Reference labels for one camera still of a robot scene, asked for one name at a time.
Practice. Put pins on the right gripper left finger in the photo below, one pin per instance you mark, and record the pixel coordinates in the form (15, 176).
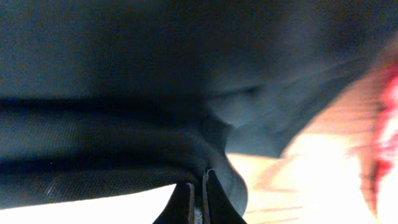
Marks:
(180, 207)

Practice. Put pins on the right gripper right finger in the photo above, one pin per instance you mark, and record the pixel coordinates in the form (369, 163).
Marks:
(217, 209)

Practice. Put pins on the black t-shirt with logo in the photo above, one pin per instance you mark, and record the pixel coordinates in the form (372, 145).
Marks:
(105, 98)

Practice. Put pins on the red t-shirt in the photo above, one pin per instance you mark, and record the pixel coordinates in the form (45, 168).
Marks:
(382, 177)

